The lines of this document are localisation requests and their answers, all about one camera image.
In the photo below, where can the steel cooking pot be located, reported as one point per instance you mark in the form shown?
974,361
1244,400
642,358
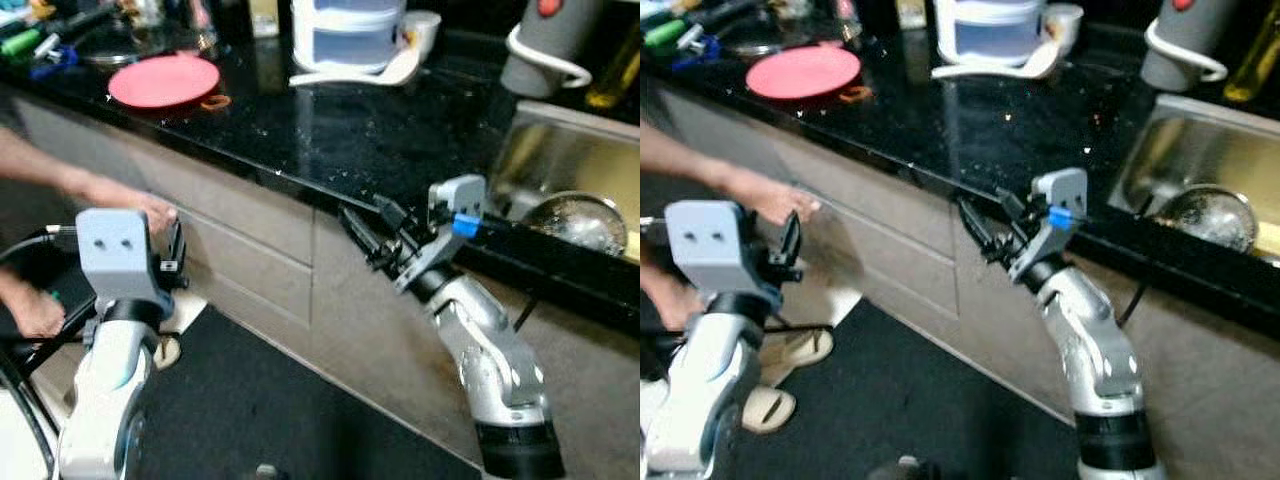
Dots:
575,225
1205,218

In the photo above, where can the stainless steel sink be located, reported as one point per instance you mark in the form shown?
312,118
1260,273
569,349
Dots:
560,150
1190,145

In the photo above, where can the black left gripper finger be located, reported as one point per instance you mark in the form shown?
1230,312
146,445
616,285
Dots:
179,242
794,236

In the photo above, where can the large black floor mat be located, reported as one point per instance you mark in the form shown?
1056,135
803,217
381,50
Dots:
280,410
900,400

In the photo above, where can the person in blue shirt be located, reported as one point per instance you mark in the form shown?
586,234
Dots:
760,190
100,185

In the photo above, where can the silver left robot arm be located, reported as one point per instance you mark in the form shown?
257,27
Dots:
705,400
105,400

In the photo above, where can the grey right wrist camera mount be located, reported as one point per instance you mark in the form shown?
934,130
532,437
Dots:
1060,195
455,200

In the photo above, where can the beige kitchen base cabinet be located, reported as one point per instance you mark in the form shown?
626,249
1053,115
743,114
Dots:
300,290
900,270

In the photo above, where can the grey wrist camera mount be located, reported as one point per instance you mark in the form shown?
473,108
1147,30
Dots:
115,250
455,200
1060,195
715,245

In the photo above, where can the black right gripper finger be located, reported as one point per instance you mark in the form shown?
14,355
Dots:
393,213
977,225
362,235
1012,204

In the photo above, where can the grey kettle with red badge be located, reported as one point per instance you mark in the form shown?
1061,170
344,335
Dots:
1185,40
545,45

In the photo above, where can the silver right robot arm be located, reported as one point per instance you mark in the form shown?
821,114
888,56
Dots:
1100,360
490,360

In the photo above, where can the white plastic rice scoop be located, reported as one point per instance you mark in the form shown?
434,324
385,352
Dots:
1000,70
360,76

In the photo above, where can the yellow oil bottle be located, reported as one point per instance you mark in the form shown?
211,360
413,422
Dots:
1255,65
615,75

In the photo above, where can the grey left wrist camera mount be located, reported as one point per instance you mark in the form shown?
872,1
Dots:
715,245
115,250

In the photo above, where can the yellow carton box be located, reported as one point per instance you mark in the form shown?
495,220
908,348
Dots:
910,12
265,18

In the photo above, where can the pink round plate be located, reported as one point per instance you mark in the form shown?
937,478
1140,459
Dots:
165,82
803,73

